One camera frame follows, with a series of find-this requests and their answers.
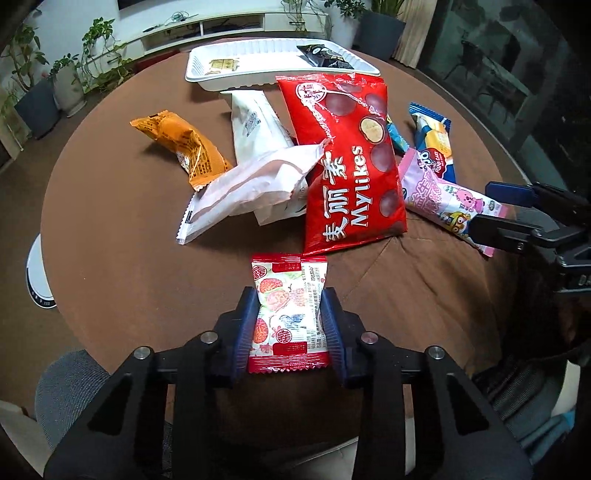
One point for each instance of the trailing plant white pot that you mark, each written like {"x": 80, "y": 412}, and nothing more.
{"x": 71, "y": 87}

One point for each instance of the pale pink snack packet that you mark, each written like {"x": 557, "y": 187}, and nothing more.
{"x": 244, "y": 189}

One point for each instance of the orange snack packet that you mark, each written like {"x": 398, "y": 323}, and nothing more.
{"x": 180, "y": 138}

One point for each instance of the light blue panda snack packet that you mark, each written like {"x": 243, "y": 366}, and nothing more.
{"x": 396, "y": 136}

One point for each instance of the white plastic tray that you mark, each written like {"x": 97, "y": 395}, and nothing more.
{"x": 258, "y": 53}

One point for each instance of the blue bread packet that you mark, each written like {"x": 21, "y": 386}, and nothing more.
{"x": 434, "y": 138}

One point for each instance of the beige curtain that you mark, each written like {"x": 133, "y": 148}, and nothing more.
{"x": 413, "y": 32}

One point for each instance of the large red chocolate bag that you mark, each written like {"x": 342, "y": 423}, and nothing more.
{"x": 351, "y": 184}

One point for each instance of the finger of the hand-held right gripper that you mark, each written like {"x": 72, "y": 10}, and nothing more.
{"x": 503, "y": 230}
{"x": 508, "y": 191}

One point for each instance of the black wall television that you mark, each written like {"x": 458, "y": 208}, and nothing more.
{"x": 184, "y": 3}

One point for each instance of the grey fabric chair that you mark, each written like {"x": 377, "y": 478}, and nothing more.
{"x": 69, "y": 392}

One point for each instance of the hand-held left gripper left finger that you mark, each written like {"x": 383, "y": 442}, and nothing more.
{"x": 244, "y": 323}

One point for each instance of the vine plant white pot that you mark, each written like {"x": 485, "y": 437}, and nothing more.
{"x": 344, "y": 30}

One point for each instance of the tall leafy plant dark pot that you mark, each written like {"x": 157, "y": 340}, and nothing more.
{"x": 34, "y": 106}

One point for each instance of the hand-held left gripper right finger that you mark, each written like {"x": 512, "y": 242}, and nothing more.
{"x": 330, "y": 323}

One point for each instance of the black snack packet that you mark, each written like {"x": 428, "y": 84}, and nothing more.
{"x": 323, "y": 55}

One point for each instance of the broad leaf plant dark pot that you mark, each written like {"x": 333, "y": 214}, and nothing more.
{"x": 381, "y": 34}

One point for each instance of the white round appliance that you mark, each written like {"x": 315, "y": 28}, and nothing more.
{"x": 39, "y": 277}

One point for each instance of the glass sliding door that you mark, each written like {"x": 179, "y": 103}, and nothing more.
{"x": 498, "y": 69}

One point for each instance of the small red white snack packet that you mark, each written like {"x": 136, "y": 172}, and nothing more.
{"x": 286, "y": 314}

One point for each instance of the pink cartoon snack packet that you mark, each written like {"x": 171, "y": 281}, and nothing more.
{"x": 438, "y": 194}

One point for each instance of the white tv cabinet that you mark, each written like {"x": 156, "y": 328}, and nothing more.
{"x": 184, "y": 39}

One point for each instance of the small gold snack packet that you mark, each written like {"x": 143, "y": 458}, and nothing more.
{"x": 221, "y": 66}

